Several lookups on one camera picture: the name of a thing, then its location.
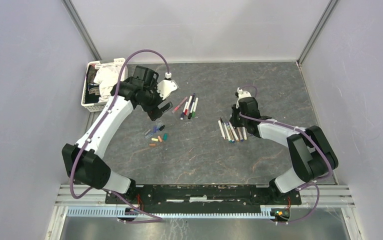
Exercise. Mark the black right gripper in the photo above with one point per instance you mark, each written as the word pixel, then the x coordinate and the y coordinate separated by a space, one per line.
pixel 234 122

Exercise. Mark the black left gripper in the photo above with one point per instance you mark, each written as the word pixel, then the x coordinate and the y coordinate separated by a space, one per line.
pixel 154 111

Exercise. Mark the white pen with blue ends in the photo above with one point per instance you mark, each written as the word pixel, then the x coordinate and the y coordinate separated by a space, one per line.
pixel 184 110

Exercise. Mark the white pen with brown cap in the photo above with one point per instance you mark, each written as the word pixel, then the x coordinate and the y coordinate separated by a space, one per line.
pixel 220 125

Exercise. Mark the red capped white pen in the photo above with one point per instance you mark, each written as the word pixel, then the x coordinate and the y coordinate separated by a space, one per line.
pixel 189 102

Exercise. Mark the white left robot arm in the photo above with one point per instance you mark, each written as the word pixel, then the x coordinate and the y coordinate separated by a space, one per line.
pixel 84 160

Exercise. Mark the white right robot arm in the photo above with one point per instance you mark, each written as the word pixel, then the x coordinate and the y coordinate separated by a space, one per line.
pixel 311 154

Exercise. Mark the white cloth in basket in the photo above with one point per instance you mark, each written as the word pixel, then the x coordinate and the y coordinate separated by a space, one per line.
pixel 106 78

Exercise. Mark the white perforated plastic basket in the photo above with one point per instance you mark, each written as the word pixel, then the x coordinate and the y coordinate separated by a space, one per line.
pixel 90 94

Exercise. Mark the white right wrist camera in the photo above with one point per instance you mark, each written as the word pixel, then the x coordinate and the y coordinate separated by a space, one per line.
pixel 241 94

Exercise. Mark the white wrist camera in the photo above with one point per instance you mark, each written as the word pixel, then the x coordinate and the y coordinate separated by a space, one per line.
pixel 241 94
pixel 166 86

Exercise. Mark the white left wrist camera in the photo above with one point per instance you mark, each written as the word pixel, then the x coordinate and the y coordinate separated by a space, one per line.
pixel 166 86

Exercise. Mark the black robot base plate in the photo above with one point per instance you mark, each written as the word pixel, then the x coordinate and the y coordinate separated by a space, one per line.
pixel 209 198

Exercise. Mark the white slotted cable duct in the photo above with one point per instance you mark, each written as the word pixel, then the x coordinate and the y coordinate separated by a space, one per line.
pixel 127 212

